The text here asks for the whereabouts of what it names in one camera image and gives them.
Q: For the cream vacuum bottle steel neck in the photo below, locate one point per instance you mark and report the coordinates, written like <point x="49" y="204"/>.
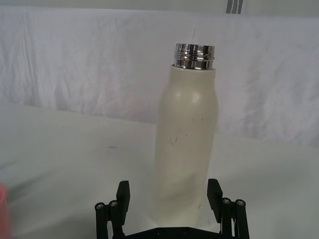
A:
<point x="184" y="139"/>

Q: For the grey striped post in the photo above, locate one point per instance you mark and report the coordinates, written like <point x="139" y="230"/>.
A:
<point x="234" y="6"/>

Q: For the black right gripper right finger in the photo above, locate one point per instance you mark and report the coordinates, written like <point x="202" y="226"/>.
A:
<point x="214" y="196"/>

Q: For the white wrinkled backdrop cloth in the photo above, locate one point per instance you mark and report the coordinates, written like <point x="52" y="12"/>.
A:
<point x="87" y="69"/>

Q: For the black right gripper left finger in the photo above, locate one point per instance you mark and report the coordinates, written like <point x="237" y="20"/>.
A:
<point x="123" y="199"/>

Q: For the white table cloth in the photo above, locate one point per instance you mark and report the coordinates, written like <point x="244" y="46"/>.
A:
<point x="74" y="161"/>

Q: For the pink cup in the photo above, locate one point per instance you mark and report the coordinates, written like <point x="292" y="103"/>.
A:
<point x="3" y="211"/>

